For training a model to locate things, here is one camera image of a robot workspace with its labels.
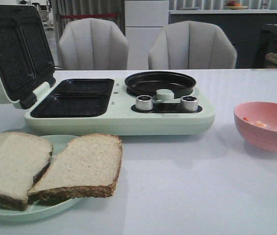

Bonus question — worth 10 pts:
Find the bread slice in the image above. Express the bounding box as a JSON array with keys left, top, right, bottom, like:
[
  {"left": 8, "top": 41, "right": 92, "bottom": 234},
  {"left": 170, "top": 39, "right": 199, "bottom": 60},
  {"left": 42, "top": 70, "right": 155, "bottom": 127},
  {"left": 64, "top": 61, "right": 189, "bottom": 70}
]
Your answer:
[
  {"left": 28, "top": 133, "right": 123, "bottom": 201},
  {"left": 0, "top": 132, "right": 53, "bottom": 211}
]

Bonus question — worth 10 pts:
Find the pink bowl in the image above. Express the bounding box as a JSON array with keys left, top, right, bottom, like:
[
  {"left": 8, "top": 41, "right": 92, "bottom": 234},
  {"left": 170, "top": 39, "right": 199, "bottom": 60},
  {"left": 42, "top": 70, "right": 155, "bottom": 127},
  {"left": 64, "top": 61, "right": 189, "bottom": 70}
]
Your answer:
[{"left": 233, "top": 101, "right": 277, "bottom": 152}]

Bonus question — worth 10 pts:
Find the green sandwich maker lid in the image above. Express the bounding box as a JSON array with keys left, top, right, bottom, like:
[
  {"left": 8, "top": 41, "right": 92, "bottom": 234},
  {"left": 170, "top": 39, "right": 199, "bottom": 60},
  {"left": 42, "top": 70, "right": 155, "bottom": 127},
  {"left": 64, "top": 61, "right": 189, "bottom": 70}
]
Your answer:
[{"left": 0, "top": 4, "right": 55, "bottom": 109}]

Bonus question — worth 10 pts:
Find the left silver control knob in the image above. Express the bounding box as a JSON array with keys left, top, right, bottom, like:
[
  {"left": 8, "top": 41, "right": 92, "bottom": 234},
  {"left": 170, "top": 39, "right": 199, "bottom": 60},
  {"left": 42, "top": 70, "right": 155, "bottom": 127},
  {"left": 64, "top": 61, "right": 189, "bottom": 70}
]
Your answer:
[{"left": 135, "top": 95, "right": 153, "bottom": 111}]

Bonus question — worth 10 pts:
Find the silver control knob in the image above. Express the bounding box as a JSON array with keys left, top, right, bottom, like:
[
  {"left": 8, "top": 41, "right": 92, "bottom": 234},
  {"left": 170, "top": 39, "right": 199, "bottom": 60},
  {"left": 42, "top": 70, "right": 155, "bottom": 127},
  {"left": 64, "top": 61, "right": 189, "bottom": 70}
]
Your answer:
[
  {"left": 135, "top": 95, "right": 153, "bottom": 111},
  {"left": 180, "top": 95, "right": 199, "bottom": 112}
]

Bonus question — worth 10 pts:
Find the black round frying pan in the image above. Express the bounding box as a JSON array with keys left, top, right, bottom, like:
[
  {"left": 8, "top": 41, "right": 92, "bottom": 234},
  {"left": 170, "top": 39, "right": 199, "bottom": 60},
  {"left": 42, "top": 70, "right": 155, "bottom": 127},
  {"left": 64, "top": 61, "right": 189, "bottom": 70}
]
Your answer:
[{"left": 125, "top": 71, "right": 197, "bottom": 98}]

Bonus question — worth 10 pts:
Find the right silver control knob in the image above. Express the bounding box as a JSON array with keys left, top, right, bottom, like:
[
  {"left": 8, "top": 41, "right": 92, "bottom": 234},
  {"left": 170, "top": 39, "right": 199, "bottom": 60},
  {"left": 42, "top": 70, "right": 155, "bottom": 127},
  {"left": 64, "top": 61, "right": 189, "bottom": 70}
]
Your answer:
[{"left": 180, "top": 95, "right": 199, "bottom": 112}]

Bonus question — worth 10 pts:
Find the right grey chair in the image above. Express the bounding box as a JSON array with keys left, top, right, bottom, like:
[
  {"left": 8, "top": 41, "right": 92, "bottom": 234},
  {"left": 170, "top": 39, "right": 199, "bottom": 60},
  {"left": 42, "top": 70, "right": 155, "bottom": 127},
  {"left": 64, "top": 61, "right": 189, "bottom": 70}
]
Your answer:
[{"left": 148, "top": 21, "right": 237, "bottom": 70}]

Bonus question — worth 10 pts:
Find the grey chair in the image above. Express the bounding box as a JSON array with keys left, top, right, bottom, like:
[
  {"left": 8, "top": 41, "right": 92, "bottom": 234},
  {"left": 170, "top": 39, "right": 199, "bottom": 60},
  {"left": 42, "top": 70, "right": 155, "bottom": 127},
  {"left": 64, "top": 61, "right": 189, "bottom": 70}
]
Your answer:
[
  {"left": 59, "top": 18, "right": 128, "bottom": 71},
  {"left": 148, "top": 21, "right": 237, "bottom": 70}
]

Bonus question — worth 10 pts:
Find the left grey chair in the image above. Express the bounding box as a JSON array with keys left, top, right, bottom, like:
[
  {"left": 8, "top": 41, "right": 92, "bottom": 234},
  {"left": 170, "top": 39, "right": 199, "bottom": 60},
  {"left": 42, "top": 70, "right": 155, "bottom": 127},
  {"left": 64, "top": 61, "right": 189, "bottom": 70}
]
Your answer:
[{"left": 59, "top": 18, "right": 128, "bottom": 71}]

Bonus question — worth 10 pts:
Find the white refrigerator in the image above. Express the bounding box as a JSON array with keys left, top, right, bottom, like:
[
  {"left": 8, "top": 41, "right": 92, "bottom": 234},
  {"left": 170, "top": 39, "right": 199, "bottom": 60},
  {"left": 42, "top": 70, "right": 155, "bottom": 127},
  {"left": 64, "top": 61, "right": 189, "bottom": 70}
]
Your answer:
[{"left": 125, "top": 0, "right": 170, "bottom": 70}]

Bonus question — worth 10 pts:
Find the light green plate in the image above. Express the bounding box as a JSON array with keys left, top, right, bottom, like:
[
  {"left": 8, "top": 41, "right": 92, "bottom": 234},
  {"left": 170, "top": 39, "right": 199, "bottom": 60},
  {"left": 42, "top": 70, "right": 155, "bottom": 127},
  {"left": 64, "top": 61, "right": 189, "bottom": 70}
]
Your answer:
[{"left": 0, "top": 135, "right": 81, "bottom": 222}]

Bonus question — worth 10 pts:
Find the dark grey counter cabinet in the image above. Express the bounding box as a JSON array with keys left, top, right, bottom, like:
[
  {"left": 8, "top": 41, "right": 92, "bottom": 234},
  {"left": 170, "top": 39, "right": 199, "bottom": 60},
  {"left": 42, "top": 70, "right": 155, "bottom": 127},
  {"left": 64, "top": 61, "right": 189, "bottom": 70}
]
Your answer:
[{"left": 169, "top": 9, "right": 277, "bottom": 69}]

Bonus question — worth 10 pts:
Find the fruit plate on counter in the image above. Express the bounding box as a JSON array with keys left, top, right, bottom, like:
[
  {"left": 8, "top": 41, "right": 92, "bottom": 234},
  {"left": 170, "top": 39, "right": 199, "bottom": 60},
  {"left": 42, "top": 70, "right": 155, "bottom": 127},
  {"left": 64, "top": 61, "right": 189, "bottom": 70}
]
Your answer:
[{"left": 225, "top": 0, "right": 248, "bottom": 10}]

